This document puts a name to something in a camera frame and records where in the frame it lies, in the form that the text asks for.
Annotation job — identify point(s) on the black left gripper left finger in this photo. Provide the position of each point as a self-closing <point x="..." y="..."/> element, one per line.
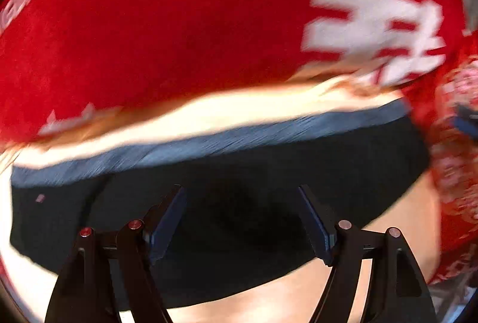
<point x="102" y="261"/>

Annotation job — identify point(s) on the black pants with patterned waistband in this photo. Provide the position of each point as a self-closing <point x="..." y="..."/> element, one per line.
<point x="239" y="229"/>

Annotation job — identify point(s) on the cream patterned seat cushion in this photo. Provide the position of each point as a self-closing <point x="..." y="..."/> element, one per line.
<point x="416" y="213"/>

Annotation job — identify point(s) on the red blanket with white characters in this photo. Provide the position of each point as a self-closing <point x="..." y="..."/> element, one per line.
<point x="64" y="60"/>

